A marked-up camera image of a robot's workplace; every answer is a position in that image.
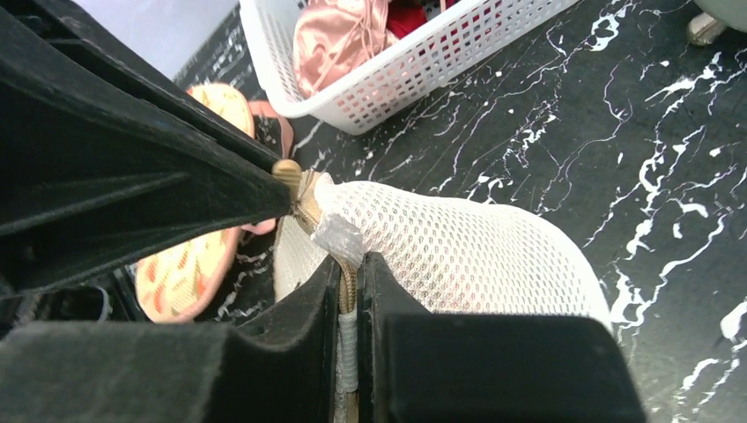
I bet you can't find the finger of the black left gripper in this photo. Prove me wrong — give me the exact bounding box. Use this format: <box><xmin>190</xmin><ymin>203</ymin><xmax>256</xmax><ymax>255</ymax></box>
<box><xmin>1</xmin><ymin>1</ymin><xmax>291</xmax><ymax>295</ymax></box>

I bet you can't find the white mesh laundry bag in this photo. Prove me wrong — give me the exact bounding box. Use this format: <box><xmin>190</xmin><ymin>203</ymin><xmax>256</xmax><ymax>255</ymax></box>
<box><xmin>272</xmin><ymin>160</ymin><xmax>611</xmax><ymax>422</ymax></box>

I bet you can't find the red bra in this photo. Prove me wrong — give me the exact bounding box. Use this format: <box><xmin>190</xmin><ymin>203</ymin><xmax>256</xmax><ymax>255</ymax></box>
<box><xmin>386</xmin><ymin>0</ymin><xmax>455</xmax><ymax>39</ymax></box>

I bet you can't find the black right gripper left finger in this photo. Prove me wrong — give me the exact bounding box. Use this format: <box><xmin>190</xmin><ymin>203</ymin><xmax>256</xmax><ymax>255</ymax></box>
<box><xmin>1</xmin><ymin>259</ymin><xmax>341</xmax><ymax>422</ymax></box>

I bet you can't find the peach floral bra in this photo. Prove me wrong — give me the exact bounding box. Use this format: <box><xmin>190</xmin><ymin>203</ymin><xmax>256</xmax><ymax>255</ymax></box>
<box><xmin>134</xmin><ymin>82</ymin><xmax>296</xmax><ymax>325</ymax></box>

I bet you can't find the white plastic basket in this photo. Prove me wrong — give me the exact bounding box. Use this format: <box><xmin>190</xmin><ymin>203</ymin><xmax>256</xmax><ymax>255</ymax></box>
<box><xmin>240</xmin><ymin>1</ymin><xmax>574</xmax><ymax>135</ymax></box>

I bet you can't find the pink satin bra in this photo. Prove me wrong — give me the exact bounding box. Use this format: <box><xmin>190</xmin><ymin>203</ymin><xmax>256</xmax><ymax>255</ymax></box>
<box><xmin>292</xmin><ymin>0</ymin><xmax>398</xmax><ymax>98</ymax></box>

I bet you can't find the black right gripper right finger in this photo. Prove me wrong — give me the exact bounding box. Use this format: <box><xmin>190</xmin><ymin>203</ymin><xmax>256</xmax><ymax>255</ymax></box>
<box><xmin>358</xmin><ymin>253</ymin><xmax>647</xmax><ymax>423</ymax></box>

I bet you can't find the round white drawer cabinet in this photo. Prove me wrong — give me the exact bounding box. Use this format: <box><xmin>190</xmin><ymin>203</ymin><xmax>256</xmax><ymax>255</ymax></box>
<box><xmin>686</xmin><ymin>0</ymin><xmax>746</xmax><ymax>46</ymax></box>

